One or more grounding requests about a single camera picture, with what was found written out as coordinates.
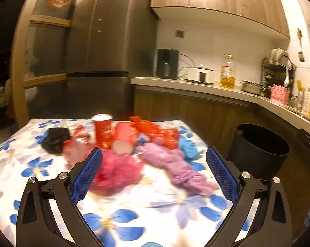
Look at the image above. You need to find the wooden kitchen counter cabinet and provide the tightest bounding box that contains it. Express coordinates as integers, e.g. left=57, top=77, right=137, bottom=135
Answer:
left=130, top=77, right=310, bottom=237

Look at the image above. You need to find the white electric cooker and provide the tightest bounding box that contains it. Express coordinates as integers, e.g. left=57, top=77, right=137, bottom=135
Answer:
left=184, top=65, right=216, bottom=85

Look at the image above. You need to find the black air fryer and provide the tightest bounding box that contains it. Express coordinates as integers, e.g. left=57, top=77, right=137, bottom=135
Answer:
left=156, top=48, right=180, bottom=80

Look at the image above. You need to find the pale pink plastic bag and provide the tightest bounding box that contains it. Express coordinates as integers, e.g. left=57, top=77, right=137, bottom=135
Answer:
left=63, top=126, right=96, bottom=165

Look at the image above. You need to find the red wrapper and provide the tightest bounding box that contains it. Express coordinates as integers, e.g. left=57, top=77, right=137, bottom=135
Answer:
left=129, top=116, right=181, bottom=150

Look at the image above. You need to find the wooden wall cabinet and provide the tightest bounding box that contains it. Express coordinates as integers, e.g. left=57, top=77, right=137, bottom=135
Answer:
left=150, top=0, right=290, bottom=39

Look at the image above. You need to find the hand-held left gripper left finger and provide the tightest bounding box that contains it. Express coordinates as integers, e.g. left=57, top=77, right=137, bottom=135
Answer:
left=16, top=147, right=104, bottom=247

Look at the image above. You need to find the black power cable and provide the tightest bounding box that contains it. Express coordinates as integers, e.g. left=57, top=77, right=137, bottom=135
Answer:
left=178, top=66, right=189, bottom=81

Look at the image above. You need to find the magenta plastic bag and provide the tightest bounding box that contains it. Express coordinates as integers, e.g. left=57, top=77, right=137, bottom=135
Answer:
left=89, top=150, right=145, bottom=191

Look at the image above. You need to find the black wire dish rack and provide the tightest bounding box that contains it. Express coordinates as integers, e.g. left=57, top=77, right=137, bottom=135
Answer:
left=260, top=48, right=297, bottom=101

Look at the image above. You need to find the grey steel refrigerator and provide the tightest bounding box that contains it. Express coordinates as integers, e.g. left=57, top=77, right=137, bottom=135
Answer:
left=66, top=0, right=160, bottom=120

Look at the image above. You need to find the pink storage box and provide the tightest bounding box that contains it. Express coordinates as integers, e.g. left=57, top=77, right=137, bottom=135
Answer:
left=270, top=84, right=291, bottom=105

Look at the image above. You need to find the blue plastic bag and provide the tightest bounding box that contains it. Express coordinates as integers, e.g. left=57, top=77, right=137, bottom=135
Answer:
left=179, top=136, right=203, bottom=160

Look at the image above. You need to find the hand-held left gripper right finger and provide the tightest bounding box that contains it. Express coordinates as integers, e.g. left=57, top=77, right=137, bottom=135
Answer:
left=206, top=146, right=292, bottom=247

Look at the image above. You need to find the red printed paper cup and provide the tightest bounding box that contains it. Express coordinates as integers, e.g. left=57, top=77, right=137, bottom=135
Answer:
left=91, top=114, right=113, bottom=150
left=112, top=122, right=139, bottom=155

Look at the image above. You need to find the black trash bin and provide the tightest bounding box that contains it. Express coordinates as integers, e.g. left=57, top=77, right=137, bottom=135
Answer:
left=228, top=123, right=290, bottom=181

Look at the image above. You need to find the wooden glass-panel door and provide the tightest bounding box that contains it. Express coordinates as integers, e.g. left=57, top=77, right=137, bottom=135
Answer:
left=9, top=0, right=84, bottom=124

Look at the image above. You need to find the purple plastic bag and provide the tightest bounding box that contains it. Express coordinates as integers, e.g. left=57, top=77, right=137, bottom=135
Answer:
left=139, top=139, right=220, bottom=196

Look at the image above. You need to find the cooking oil bottle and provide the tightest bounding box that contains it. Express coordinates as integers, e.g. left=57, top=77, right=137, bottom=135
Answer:
left=219, top=54, right=236, bottom=89

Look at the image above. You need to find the blue floral tablecloth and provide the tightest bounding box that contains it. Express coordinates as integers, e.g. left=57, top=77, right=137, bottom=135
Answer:
left=0, top=118, right=250, bottom=247

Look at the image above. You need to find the black plastic bag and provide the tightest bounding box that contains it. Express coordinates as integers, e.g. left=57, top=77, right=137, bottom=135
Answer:
left=43, top=127, right=71, bottom=154

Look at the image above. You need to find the steel mixing bowl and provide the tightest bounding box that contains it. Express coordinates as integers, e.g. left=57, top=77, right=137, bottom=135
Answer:
left=241, top=80, right=264, bottom=94

